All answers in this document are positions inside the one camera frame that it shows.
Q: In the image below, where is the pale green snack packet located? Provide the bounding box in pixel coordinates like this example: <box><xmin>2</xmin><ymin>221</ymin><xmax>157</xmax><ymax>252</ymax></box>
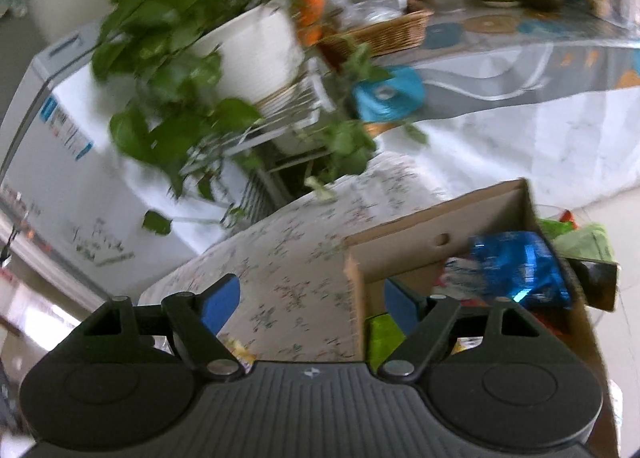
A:
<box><xmin>540</xmin><ymin>218</ymin><xmax>617</xmax><ymax>264</ymax></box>

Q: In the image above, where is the shiny blue snack packet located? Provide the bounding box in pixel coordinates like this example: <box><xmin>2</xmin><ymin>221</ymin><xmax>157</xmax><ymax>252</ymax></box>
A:
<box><xmin>469</xmin><ymin>230</ymin><xmax>575</xmax><ymax>310</ymax></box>

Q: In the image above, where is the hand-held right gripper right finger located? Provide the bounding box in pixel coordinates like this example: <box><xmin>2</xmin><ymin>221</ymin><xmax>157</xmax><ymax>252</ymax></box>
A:
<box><xmin>377</xmin><ymin>277</ymin><xmax>543</xmax><ymax>381</ymax></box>

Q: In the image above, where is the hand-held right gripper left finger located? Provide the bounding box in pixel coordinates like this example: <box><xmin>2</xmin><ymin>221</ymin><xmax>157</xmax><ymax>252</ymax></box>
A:
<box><xmin>80</xmin><ymin>274</ymin><xmax>246</xmax><ymax>381</ymax></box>

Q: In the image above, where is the green pothos plant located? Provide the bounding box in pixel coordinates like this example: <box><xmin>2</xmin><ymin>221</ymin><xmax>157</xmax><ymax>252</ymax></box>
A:
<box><xmin>62</xmin><ymin>0</ymin><xmax>431</xmax><ymax>234</ymax></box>

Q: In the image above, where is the blue plastic bag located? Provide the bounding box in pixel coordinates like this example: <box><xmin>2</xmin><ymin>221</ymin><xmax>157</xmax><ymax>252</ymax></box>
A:
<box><xmin>350</xmin><ymin>65</ymin><xmax>426</xmax><ymax>121</ymax></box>

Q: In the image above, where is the floral tablecloth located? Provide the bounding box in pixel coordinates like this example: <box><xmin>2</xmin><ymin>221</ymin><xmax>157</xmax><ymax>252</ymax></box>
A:
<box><xmin>137</xmin><ymin>153</ymin><xmax>451</xmax><ymax>364</ymax></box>

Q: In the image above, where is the white metal plant rack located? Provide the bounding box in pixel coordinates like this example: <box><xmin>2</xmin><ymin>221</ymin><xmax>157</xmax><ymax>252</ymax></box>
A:
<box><xmin>220</xmin><ymin>58</ymin><xmax>341</xmax><ymax>224</ymax></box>

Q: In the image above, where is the cardboard box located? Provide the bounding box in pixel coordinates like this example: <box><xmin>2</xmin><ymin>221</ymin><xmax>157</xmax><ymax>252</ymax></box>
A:
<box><xmin>342</xmin><ymin>178</ymin><xmax>621</xmax><ymax>458</ymax></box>

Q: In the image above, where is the orange bag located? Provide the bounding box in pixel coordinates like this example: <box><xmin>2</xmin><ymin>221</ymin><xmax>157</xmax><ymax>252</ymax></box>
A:
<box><xmin>299</xmin><ymin>0</ymin><xmax>327</xmax><ymax>46</ymax></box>

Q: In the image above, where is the wicker basket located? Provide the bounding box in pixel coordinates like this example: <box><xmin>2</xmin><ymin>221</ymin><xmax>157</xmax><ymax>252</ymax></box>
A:
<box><xmin>317</xmin><ymin>8</ymin><xmax>436</xmax><ymax>59</ymax></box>

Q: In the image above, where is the blue and white snack packet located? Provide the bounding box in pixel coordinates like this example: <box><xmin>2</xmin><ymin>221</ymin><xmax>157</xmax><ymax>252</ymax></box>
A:
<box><xmin>442</xmin><ymin>258</ymin><xmax>483</xmax><ymax>299</ymax></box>

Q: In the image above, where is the table with clear cover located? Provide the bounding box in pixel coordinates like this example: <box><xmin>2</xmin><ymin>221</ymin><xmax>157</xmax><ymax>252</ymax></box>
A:
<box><xmin>370</xmin><ymin>3</ymin><xmax>640</xmax><ymax>219</ymax></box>

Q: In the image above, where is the white chest freezer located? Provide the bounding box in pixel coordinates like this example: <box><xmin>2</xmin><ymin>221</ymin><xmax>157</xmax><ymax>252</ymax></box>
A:
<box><xmin>0</xmin><ymin>23</ymin><xmax>261</xmax><ymax>299</ymax></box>

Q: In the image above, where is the lime green snack packet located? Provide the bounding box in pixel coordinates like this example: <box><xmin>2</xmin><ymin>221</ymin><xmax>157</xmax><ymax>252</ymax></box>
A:
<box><xmin>367</xmin><ymin>313</ymin><xmax>407</xmax><ymax>364</ymax></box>

